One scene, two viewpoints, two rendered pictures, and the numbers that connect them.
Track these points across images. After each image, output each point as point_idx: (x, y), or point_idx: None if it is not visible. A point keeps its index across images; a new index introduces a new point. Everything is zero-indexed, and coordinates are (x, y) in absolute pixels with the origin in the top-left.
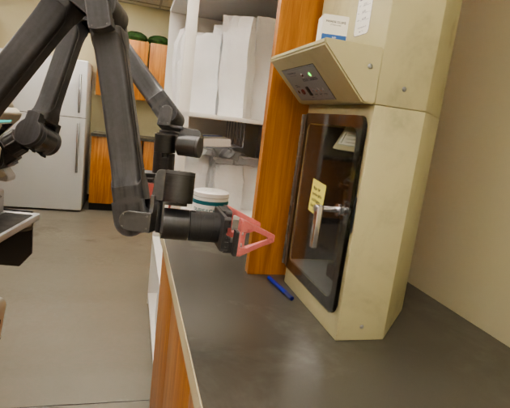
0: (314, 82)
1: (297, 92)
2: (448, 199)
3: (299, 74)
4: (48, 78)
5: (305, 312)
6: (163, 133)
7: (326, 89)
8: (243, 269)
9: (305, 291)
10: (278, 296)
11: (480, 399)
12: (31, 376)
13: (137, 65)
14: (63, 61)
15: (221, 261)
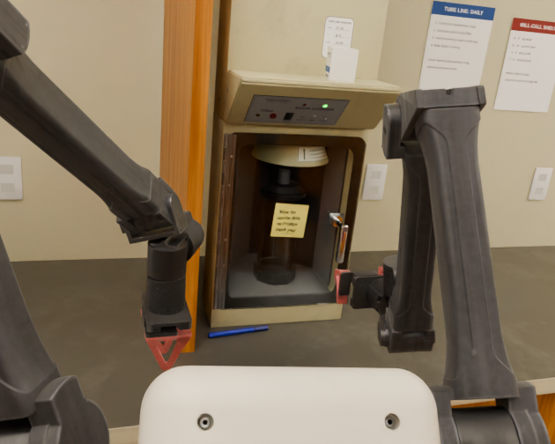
0: (320, 111)
1: (250, 114)
2: (205, 163)
3: (299, 102)
4: None
5: (292, 325)
6: (181, 241)
7: (333, 118)
8: (180, 354)
9: (273, 311)
10: (259, 336)
11: None
12: None
13: (100, 137)
14: None
15: (150, 371)
